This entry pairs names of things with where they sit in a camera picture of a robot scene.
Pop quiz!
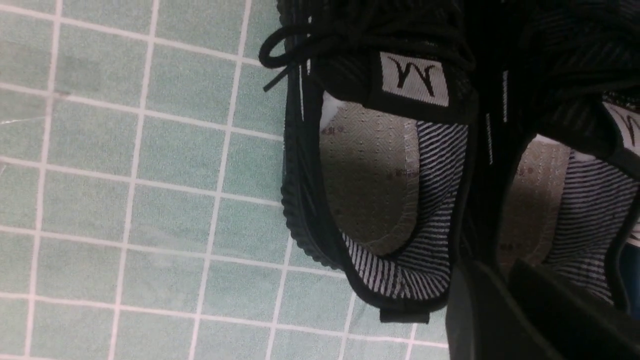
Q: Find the black knit sneaker right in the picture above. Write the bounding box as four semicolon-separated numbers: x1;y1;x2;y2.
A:
464;0;639;314

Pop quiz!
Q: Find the green checkered floor mat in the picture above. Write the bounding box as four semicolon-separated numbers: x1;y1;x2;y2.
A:
1;0;449;360

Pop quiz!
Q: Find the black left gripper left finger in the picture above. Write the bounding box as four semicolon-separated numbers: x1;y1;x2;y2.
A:
445;260;563;360

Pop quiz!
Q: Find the black knit sneaker left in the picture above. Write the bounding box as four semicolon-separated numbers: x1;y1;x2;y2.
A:
258;0;480;324

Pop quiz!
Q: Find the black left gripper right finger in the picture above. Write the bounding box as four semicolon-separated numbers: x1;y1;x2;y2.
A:
508;260;640;360

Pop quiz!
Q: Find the black knit sneaker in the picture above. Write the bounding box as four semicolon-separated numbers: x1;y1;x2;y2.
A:
258;0;480;324
464;0;639;314

